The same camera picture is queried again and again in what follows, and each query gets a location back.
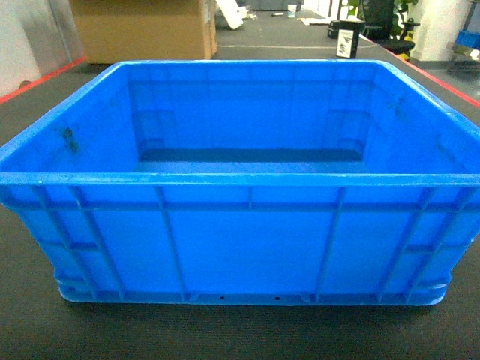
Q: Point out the white paper cup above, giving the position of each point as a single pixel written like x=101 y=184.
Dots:
x=291 y=10

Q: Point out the white foam packing piece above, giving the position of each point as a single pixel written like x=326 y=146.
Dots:
x=232 y=12

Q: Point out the large brown cardboard box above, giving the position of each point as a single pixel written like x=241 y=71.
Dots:
x=115 y=31

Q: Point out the large blue plastic crate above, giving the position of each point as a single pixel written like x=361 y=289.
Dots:
x=297 y=182

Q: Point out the black white printed box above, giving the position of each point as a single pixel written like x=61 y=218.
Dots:
x=346 y=33

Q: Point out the black office chair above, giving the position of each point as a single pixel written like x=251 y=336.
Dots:
x=386 y=26

